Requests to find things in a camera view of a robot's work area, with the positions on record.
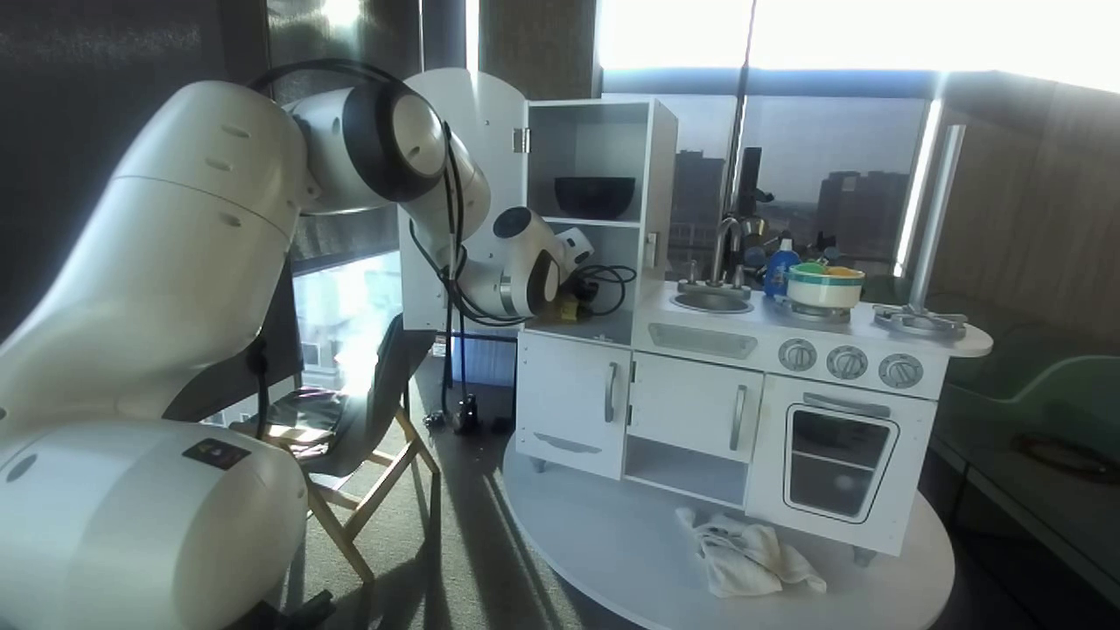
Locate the silver toy faucet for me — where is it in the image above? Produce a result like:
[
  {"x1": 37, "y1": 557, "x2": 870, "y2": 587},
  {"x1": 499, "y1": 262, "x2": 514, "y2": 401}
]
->
[{"x1": 707, "y1": 208, "x2": 751, "y2": 291}]

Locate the silver toy burner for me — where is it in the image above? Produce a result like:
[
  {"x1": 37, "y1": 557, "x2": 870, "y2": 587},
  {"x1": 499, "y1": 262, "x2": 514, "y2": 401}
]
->
[{"x1": 870, "y1": 302, "x2": 972, "y2": 345}]

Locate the white round table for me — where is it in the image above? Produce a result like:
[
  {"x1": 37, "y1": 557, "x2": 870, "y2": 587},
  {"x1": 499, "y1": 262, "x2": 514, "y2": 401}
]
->
[{"x1": 496, "y1": 444, "x2": 961, "y2": 630}]

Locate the black camera tripod stand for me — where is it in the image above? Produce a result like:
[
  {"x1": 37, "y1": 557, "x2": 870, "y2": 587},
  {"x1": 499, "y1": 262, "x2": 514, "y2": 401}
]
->
[{"x1": 713, "y1": 0, "x2": 780, "y2": 291}]

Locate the black bowl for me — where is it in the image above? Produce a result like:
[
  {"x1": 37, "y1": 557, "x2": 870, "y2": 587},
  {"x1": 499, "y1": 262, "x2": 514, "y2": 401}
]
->
[{"x1": 548, "y1": 172, "x2": 641, "y2": 222}]

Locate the white crumpled cloth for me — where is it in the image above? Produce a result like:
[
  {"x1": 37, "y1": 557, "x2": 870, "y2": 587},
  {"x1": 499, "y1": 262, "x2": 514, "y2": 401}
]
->
[{"x1": 673, "y1": 503, "x2": 829, "y2": 600}]

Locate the silver toy sink basin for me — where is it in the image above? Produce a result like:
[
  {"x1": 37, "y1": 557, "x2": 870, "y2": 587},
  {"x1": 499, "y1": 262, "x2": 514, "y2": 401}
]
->
[{"x1": 673, "y1": 277, "x2": 756, "y2": 319}]

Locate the wooden folding chair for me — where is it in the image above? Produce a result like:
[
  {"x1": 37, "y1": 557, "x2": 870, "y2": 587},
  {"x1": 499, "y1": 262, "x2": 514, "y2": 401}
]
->
[{"x1": 262, "y1": 310, "x2": 448, "y2": 587}]

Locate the white toy kitchen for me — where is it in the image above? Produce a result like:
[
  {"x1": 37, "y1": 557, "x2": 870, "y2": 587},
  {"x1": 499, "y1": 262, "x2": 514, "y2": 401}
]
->
[{"x1": 396, "y1": 66, "x2": 996, "y2": 558}]

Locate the blue bottle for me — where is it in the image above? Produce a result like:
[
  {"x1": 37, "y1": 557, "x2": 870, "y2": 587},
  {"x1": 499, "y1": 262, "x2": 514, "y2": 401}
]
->
[{"x1": 760, "y1": 232, "x2": 806, "y2": 302}]

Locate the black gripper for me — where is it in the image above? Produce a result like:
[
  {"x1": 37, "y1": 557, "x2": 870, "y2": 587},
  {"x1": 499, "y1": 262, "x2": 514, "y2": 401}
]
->
[{"x1": 562, "y1": 255, "x2": 624, "y2": 319}]

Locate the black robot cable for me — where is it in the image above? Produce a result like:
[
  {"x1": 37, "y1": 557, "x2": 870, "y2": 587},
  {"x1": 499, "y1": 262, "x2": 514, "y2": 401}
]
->
[{"x1": 247, "y1": 57, "x2": 641, "y2": 333}]

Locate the cream pot with green rim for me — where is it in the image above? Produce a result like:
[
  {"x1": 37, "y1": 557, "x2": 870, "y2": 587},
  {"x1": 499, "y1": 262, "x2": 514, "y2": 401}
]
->
[{"x1": 783, "y1": 255, "x2": 870, "y2": 316}]

